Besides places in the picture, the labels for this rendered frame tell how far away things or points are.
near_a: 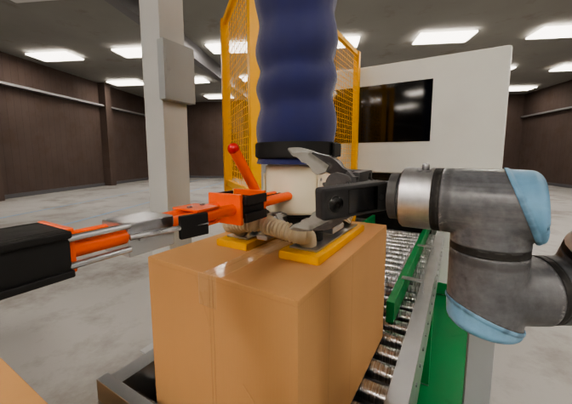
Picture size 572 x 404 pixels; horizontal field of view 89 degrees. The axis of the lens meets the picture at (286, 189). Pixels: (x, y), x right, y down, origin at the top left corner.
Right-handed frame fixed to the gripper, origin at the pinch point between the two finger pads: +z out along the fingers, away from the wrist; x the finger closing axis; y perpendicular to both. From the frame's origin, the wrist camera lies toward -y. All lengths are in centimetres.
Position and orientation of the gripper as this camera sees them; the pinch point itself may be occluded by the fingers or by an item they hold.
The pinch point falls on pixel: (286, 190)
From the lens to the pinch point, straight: 54.2
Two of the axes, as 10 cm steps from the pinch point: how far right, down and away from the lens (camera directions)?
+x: -0.2, -9.9, -1.5
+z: -8.2, -0.6, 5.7
